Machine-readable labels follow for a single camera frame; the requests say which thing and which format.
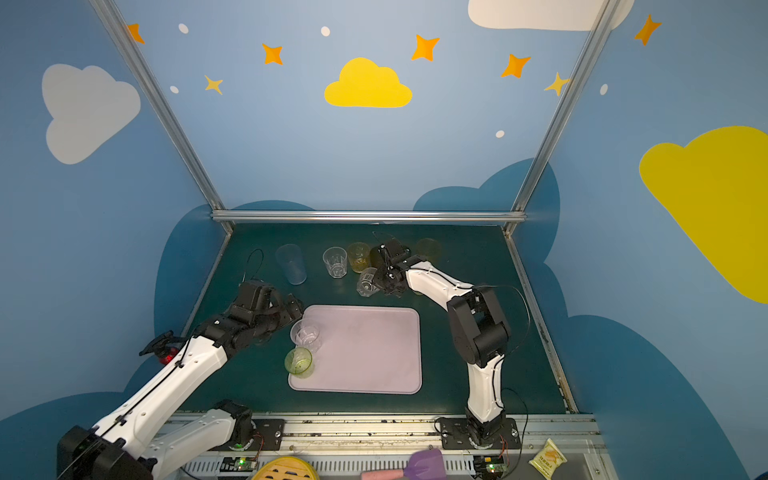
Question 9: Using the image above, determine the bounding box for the clear faceted glass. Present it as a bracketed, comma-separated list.
[290, 319, 323, 355]
[356, 267, 380, 298]
[322, 246, 348, 279]

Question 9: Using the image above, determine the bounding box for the small green cup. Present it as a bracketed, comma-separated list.
[284, 347, 315, 378]

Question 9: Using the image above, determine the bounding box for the pink plastic tray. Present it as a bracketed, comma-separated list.
[288, 305, 422, 395]

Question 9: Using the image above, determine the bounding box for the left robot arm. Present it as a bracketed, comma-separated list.
[56, 280, 304, 479]

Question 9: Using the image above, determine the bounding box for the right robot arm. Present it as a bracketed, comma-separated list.
[369, 239, 511, 446]

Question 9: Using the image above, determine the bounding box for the yellow transparent cup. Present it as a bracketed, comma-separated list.
[346, 242, 371, 274]

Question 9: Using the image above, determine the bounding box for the tall yellow cup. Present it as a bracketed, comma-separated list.
[415, 238, 442, 265]

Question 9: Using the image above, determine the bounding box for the clear faceted glass back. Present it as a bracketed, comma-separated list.
[322, 246, 348, 279]

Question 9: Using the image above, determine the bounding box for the tall blue textured cup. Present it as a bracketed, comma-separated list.
[275, 244, 307, 286]

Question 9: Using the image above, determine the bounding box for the yellow round lid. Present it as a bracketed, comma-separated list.
[251, 456, 319, 480]

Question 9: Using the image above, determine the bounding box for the purple toy shovel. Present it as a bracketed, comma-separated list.
[361, 449, 447, 480]

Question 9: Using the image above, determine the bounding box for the yellow snack packet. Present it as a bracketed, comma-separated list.
[528, 438, 568, 480]

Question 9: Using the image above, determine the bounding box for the aluminium frame rear bar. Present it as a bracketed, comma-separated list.
[211, 209, 526, 224]

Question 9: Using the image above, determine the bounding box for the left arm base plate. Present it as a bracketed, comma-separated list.
[229, 418, 285, 452]

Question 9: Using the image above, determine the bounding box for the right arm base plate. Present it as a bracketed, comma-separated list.
[434, 417, 522, 450]

